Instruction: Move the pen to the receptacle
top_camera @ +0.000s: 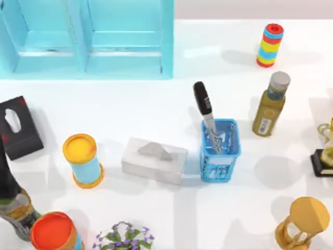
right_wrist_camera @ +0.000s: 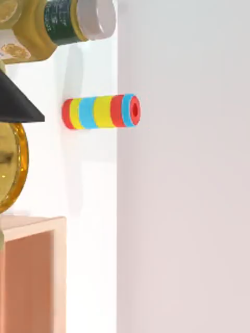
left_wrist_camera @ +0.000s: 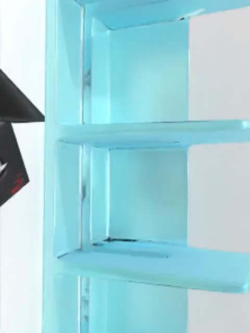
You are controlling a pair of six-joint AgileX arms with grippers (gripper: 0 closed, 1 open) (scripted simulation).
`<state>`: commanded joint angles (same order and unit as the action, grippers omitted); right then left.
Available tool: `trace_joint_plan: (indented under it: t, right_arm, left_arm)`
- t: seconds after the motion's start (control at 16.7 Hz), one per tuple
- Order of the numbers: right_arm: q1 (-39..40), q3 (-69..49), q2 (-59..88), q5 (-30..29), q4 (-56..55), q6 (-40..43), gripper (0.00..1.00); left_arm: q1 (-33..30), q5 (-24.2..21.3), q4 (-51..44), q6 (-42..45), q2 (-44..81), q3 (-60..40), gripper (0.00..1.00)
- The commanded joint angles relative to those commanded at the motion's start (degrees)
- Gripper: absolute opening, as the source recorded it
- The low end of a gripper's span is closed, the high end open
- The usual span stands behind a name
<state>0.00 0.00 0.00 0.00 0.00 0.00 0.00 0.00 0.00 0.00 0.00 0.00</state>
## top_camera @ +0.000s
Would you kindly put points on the black marker pen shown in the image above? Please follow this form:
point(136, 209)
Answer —
point(203, 99)

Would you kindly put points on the white tissue box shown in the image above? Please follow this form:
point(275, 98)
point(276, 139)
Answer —
point(153, 169)

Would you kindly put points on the blue pierced pen holder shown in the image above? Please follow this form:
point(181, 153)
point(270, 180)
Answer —
point(221, 166)

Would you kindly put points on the yellow and blue can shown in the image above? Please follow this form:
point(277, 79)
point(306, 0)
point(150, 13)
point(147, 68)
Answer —
point(86, 166)

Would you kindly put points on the light blue rack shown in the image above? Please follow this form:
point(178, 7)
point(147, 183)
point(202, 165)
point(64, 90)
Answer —
point(125, 41)

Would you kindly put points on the olive bottle with grey cap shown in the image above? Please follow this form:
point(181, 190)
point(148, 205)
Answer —
point(268, 112)

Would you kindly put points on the purple flower plant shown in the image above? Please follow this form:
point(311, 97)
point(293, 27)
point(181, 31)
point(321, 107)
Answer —
point(125, 238)

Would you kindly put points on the stack of coloured rings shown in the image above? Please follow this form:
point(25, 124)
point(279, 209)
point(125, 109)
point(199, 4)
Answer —
point(270, 47)

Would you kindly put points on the black tissue box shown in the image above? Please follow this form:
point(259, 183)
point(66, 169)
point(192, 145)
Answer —
point(26, 135)

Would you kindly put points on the gold trophy with black base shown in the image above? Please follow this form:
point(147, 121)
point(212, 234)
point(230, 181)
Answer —
point(325, 161)

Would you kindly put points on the wooden hourglass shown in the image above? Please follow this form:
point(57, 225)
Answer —
point(308, 216)

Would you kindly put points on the dark bottle with colourful label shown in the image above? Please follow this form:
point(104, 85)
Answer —
point(15, 208)

